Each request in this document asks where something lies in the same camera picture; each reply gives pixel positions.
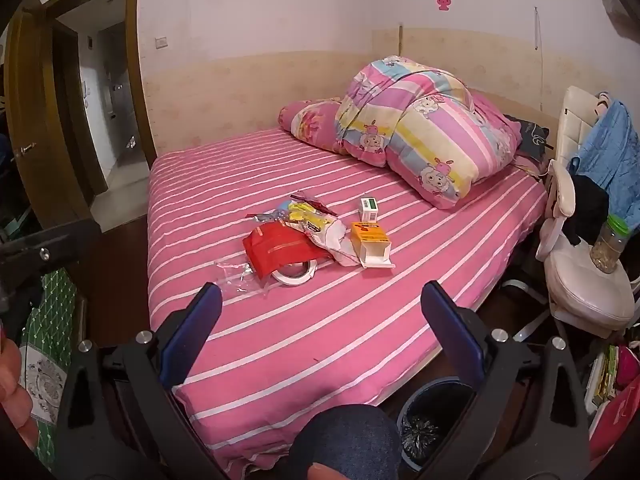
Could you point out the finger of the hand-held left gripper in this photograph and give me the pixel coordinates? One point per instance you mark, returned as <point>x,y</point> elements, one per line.
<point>50,247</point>

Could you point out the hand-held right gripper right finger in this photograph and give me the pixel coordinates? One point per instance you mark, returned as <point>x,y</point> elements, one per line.
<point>452,332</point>

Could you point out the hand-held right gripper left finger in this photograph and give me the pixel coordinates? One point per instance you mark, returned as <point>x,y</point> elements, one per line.
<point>200,320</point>

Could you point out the blue trash bin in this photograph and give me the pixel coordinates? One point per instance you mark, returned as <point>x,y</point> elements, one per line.
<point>419,400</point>

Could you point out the white pink-edged wrapper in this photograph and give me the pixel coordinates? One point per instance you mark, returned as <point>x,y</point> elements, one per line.
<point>335,240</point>

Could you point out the person's left hand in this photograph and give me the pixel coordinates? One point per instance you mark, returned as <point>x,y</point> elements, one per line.
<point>12,390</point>

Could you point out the clear plastic wrapper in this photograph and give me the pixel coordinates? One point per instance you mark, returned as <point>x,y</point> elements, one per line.
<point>240,275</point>

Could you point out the green patterned bag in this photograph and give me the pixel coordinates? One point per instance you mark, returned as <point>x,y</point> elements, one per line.
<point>50,320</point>

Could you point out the white tape roll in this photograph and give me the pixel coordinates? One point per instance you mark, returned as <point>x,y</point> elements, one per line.
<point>280,276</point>

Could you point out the bed with pink striped sheet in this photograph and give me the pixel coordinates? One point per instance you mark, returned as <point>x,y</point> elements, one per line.
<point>350,310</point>

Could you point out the silver wrapper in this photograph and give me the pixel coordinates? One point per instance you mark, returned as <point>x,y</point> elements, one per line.
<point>265,217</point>

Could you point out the orange carton box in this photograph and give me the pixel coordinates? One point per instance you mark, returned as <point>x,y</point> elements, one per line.
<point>367,235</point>

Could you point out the white office chair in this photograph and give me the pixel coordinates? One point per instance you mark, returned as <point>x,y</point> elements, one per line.
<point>580,285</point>

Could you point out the wooden door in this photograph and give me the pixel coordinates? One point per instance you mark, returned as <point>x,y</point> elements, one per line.
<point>35,110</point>

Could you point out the small white green box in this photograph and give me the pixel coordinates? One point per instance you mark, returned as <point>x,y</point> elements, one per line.
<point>369,209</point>

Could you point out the green yellow packets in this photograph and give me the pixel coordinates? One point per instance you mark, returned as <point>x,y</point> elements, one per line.
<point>602,375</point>

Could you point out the red snack wrapper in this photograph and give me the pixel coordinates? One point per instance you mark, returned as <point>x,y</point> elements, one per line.
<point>315,205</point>

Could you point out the pink plush item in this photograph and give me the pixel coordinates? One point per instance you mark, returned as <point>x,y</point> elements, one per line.
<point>627,365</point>

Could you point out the clear jar with green lid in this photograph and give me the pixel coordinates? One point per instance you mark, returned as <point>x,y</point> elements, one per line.
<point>609,247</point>

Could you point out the black cloth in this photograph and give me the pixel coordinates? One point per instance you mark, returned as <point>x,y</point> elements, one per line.
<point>587,210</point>

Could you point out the red cloth bag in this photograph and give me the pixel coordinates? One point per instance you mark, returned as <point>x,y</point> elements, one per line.
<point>615,425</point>

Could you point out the pink cartoon print quilt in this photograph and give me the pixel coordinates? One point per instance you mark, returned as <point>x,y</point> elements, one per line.
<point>425,125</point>

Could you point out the dark pillow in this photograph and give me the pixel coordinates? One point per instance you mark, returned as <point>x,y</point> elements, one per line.
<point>530,135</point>

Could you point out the pink floral pillow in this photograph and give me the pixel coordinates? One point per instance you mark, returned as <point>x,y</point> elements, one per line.
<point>310,122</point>

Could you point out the blue cloth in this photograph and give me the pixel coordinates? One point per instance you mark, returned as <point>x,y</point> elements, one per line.
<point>612,150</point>

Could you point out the wooden door frame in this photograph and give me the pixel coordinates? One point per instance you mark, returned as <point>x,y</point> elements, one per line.
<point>142,85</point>

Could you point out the white wall switch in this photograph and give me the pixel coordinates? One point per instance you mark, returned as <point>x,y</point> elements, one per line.
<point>161,42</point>

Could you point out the pink animal wall sticker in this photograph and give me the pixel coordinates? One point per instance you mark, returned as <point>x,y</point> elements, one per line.
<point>443,1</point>

